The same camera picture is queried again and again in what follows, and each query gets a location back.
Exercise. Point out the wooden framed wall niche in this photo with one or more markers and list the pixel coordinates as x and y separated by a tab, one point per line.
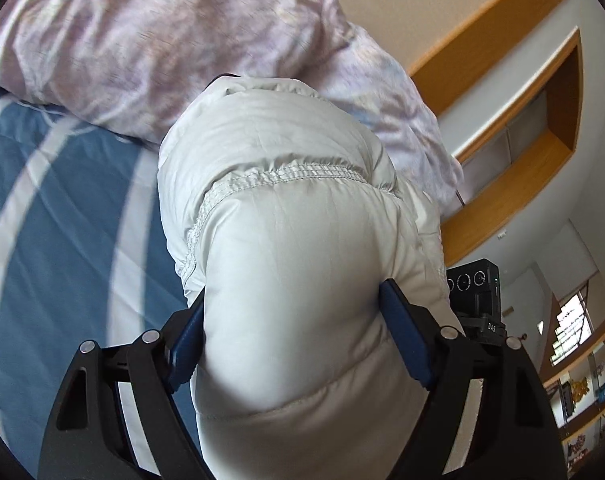
508	90

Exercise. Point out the pink floral duvet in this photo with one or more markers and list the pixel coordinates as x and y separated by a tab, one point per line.
133	66

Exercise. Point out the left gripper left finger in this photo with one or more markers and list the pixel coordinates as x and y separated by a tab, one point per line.
114	416

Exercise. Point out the silver quilted down jacket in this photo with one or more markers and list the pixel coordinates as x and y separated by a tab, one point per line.
284	215

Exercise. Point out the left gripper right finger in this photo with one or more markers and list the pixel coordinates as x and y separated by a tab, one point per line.
515	435

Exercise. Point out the wooden bookshelf with items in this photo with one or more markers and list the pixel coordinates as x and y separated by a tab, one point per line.
576	387

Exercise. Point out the blue white striped bedsheet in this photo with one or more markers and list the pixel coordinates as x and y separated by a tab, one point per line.
82	256

